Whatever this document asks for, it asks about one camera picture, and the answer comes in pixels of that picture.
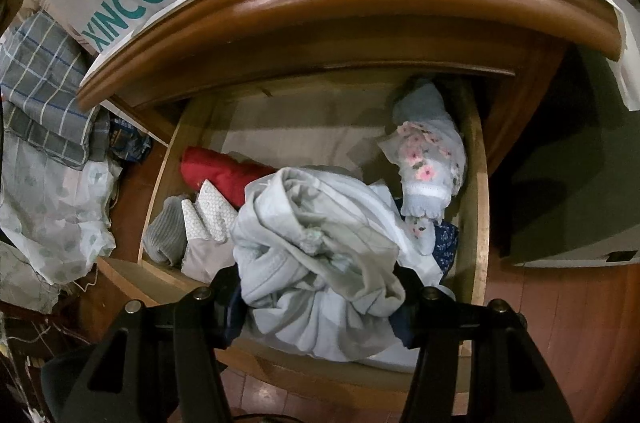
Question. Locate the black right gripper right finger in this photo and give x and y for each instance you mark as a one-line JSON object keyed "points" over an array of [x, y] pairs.
{"points": [[510, 380]]}

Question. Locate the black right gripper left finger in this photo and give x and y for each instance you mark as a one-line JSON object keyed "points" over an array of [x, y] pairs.
{"points": [[153, 361]]}

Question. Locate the grey ribbed underwear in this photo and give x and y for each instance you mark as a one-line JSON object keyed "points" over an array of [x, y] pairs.
{"points": [[165, 238]]}

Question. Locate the navy lace underwear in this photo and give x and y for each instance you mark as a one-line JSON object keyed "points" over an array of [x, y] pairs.
{"points": [[446, 245]]}

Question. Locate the light grey underwear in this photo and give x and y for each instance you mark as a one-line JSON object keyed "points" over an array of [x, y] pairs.
{"points": [[316, 253]]}

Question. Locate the wooden nightstand drawer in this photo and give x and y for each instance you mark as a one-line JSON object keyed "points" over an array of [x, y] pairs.
{"points": [[332, 121]]}

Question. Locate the floral blue-white underwear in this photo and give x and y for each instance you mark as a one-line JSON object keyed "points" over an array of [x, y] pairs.
{"points": [[430, 157]]}

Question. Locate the white dotted underwear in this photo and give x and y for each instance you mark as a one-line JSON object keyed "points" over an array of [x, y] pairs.
{"points": [[207, 222]]}

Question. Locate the red underwear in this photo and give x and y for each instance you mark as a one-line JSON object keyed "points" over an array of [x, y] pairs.
{"points": [[230, 177]]}

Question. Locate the white leaf-print bedsheet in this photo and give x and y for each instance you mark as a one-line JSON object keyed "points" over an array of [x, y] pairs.
{"points": [[57, 221]]}

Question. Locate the grey foam block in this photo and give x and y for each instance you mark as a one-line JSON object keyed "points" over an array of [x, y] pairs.
{"points": [[567, 193]]}

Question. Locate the dark blue printed bag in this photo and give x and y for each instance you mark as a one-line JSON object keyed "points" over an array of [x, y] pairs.
{"points": [[127, 143]]}

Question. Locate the grey plaid cloth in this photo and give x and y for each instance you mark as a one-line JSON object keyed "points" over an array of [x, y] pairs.
{"points": [[41, 69]]}

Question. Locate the brown wooden nightstand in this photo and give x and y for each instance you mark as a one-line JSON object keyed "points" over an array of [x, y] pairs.
{"points": [[516, 99]]}

